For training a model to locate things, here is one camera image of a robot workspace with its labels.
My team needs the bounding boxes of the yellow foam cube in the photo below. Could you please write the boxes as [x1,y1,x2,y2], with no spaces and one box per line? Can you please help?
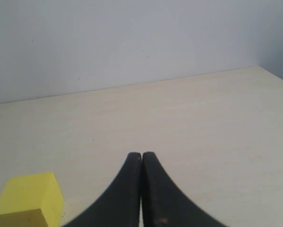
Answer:
[0,172,64,227]

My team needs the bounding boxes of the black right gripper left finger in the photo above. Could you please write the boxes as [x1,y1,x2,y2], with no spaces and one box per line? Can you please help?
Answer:
[65,152,142,227]

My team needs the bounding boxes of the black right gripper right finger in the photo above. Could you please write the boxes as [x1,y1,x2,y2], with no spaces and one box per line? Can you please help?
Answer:
[141,152,224,227]

